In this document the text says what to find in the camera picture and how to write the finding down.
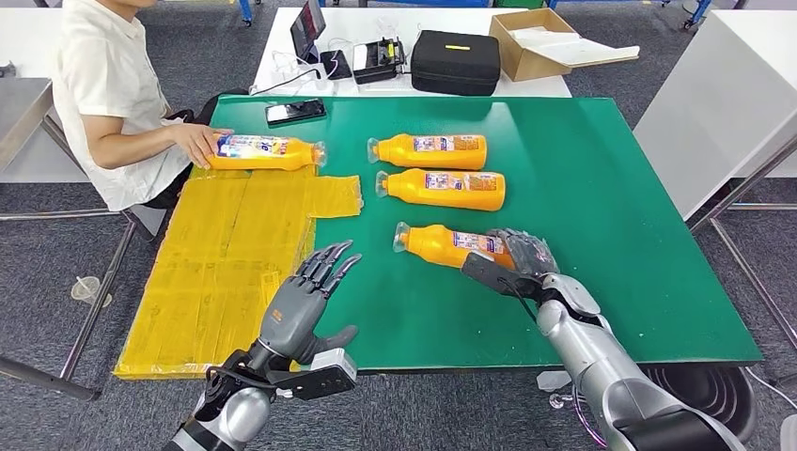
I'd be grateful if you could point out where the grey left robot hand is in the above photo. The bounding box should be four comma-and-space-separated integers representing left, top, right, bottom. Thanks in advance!
257, 240, 364, 366

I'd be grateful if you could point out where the person's right hand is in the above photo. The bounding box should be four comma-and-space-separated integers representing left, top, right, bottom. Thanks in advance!
167, 122, 235, 170

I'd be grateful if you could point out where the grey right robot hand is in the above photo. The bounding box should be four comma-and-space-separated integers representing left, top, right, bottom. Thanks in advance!
486, 227, 560, 283

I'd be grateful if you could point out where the orange detergent bottle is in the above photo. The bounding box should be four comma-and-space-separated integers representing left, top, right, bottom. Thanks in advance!
367, 132, 489, 172
374, 169, 507, 213
208, 133, 328, 172
392, 221, 518, 272

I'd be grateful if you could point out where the yellow taped board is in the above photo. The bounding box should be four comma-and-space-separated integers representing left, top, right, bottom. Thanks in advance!
113, 164, 365, 381

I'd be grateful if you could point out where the black smartphone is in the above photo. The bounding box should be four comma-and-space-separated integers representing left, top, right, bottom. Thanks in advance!
264, 98, 328, 128

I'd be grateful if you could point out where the person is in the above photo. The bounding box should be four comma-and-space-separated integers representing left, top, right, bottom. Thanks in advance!
51, 0, 235, 213

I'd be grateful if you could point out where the white power strip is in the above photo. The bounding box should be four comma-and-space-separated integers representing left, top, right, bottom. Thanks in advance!
271, 65, 337, 98

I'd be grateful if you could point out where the small dark phone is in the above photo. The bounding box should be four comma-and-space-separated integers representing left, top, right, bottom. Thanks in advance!
319, 49, 353, 81

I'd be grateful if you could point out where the tablet on stand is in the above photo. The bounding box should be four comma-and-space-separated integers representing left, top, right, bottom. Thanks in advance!
289, 0, 327, 64

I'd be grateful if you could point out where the clear plastic cup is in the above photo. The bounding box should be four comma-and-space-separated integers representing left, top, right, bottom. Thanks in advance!
70, 275, 114, 309

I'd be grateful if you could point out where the cardboard box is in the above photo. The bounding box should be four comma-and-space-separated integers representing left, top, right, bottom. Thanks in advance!
488, 7, 580, 84

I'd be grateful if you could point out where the black label printer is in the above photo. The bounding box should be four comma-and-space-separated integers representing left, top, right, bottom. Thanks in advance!
352, 37, 407, 86

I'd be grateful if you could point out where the black zippered case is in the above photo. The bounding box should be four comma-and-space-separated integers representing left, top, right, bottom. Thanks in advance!
409, 29, 503, 97

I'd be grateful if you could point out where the white foam sheet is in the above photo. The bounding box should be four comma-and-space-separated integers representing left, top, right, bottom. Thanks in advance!
510, 25, 641, 69

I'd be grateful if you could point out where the black round stool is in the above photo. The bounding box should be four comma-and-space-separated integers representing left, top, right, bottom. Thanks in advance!
547, 364, 758, 451

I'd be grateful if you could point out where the white table with metal legs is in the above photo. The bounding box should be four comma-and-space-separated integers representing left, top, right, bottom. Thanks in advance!
633, 7, 797, 353

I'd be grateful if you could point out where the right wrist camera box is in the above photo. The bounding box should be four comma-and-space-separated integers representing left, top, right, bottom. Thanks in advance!
461, 251, 544, 302

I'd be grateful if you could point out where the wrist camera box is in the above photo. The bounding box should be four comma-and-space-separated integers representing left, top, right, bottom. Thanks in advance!
273, 348, 359, 403
461, 251, 544, 302

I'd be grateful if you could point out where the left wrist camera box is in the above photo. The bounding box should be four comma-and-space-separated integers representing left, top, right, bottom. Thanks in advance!
273, 348, 359, 403

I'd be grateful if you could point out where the black cable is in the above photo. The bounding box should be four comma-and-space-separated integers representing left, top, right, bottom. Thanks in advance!
248, 67, 321, 96

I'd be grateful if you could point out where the steel frame table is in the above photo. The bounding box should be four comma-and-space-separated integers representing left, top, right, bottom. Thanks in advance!
0, 75, 157, 403

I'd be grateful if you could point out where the white floor cable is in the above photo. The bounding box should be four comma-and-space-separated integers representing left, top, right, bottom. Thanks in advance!
743, 366, 797, 412

